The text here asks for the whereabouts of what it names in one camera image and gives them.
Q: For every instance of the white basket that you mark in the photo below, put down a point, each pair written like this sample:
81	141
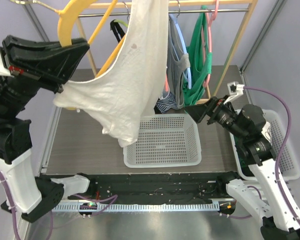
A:
289	166
165	140

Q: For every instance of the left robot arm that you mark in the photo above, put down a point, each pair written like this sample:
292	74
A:
32	196

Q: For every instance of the light blue hanger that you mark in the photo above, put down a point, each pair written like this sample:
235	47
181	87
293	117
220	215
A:
187	72

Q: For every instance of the green cloth in basket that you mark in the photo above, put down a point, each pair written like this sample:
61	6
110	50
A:
242	162

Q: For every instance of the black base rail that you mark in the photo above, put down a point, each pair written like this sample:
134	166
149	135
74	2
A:
158	188

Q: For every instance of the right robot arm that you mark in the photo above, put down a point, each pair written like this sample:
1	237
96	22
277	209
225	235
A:
279	215

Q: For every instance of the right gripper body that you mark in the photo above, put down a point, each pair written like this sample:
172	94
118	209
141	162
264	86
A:
212	110

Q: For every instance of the grey tank top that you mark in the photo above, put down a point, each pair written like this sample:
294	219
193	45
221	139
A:
177	63

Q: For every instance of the white basket centre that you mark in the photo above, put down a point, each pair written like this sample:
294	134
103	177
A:
165	140

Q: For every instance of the white slotted cable duct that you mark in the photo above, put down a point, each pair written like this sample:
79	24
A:
78	206

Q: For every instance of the white basket right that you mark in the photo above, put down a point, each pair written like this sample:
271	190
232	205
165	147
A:
289	166

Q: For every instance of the wooden clothes rack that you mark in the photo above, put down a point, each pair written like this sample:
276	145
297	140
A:
116	8

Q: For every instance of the lime green hanger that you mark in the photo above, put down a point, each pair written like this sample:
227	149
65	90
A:
124	23

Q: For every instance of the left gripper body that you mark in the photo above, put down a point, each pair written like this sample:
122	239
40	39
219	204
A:
16	72

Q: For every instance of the pink hanger with striped top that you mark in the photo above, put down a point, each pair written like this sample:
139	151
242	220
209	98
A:
166	89

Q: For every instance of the pink hanger with green top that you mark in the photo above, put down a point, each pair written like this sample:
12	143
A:
206	41

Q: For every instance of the black tank top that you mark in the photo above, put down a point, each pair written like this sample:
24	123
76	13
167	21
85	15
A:
117	30

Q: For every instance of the green tank top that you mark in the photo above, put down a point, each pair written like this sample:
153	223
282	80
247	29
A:
200	62

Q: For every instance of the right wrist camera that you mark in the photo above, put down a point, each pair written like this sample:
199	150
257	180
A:
235	91

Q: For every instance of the white tank top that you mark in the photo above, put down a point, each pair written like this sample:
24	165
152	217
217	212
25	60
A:
130	88

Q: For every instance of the blue striped tank top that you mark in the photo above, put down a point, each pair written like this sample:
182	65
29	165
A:
163	105

